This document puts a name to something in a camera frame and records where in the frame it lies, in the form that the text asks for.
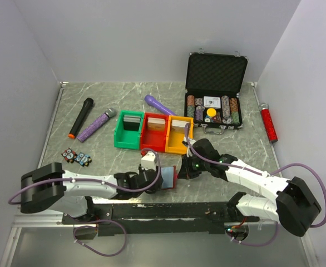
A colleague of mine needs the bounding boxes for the black toy microphone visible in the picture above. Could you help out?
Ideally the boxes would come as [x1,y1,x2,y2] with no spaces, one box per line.
[68,97,94,139]

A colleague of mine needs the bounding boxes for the yellow plastic card bin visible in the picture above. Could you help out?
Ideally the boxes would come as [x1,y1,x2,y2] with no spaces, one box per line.
[165,115,194,155]

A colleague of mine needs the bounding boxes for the purple plastic toy microphone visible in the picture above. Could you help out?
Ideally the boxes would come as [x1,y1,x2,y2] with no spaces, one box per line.
[144,95,176,116]

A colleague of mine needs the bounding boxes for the red plastic card bin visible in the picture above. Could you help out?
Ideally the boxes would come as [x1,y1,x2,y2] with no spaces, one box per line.
[140,112,169,152]

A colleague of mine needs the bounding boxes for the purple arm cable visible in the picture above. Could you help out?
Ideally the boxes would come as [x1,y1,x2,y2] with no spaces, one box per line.
[7,149,162,206]
[184,123,326,229]

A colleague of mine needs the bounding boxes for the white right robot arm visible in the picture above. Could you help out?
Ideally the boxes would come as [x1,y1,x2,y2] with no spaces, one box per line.
[178,138,322,237]

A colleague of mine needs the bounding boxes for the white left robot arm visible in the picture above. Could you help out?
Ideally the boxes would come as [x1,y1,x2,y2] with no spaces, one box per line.
[20,162,162,224]

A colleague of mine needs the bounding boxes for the black poker chip case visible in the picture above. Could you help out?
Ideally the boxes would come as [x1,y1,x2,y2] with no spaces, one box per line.
[184,52,248,134]

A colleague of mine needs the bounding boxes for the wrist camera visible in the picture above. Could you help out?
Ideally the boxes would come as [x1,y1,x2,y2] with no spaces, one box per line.
[182,137,196,157]
[141,150,157,170]

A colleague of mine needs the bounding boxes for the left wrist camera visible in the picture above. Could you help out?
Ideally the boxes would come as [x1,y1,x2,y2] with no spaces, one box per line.
[141,150,157,170]

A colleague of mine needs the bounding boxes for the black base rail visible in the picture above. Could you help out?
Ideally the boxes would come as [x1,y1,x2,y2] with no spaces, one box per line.
[62,202,259,236]

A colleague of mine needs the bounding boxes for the red leather card holder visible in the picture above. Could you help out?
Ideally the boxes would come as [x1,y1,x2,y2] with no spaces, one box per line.
[161,166,177,190]

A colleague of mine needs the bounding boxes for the purple glitter toy microphone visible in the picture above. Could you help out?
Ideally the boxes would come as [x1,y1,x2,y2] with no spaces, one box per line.
[76,107,117,142]

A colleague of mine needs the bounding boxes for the blue owl card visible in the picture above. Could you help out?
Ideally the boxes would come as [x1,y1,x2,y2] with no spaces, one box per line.
[75,152,92,166]

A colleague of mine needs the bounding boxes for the yellow poker dealer chip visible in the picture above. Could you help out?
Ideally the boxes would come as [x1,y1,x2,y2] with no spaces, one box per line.
[206,108,217,117]

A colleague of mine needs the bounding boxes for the red owl card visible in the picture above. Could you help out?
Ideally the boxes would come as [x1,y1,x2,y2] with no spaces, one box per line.
[61,148,77,163]

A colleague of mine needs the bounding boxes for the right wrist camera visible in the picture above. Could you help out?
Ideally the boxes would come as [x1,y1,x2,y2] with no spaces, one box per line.
[182,137,196,157]

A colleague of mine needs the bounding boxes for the green plastic card bin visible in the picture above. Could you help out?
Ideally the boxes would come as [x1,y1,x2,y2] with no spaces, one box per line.
[113,110,144,150]

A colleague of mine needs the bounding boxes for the white playing card deck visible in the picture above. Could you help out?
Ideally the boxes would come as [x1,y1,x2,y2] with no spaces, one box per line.
[203,96,221,109]

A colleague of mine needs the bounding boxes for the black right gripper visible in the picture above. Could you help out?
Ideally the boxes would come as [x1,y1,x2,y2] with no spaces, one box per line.
[177,152,210,180]

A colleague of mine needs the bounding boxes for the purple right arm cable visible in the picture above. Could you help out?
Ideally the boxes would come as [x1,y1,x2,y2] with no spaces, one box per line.
[184,123,326,229]

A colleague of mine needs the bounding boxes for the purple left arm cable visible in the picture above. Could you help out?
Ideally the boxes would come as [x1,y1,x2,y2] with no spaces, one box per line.
[7,149,162,206]

